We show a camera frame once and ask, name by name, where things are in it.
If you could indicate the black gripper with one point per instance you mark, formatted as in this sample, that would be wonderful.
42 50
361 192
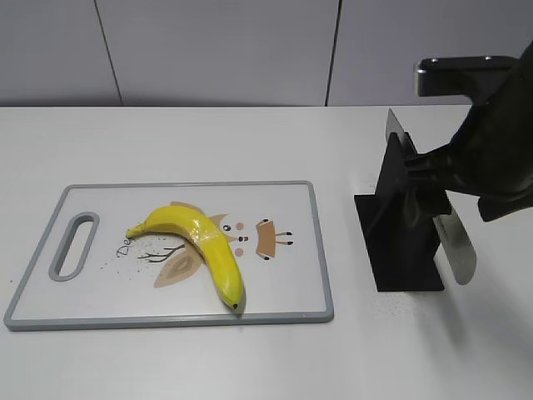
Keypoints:
489 157

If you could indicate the yellow plastic banana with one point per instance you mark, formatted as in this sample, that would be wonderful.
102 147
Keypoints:
207 238

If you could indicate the knife with white handle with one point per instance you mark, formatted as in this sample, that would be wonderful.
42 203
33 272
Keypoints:
455 241

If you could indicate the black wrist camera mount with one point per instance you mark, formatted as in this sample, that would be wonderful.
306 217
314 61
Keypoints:
476 78

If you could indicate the black knife stand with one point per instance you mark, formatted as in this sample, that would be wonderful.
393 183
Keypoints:
401 244

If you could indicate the white cutting board grey rim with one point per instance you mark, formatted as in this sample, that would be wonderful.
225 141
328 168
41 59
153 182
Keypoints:
85 273

